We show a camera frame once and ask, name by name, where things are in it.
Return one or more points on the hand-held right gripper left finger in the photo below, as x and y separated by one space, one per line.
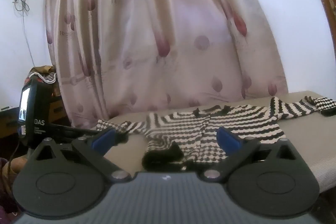
103 139

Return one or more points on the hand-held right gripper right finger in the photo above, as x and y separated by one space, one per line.
229 140

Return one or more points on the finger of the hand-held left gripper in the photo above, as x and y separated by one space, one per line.
74 130

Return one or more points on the black white striped knit sweater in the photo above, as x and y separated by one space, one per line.
231 119

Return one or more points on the person's left forearm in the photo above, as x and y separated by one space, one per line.
19 166

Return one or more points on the brown wooden cabinet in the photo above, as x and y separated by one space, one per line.
59 108

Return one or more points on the purple clothing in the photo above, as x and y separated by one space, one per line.
6 192

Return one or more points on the pink leaf print curtain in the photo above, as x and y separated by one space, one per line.
162 37

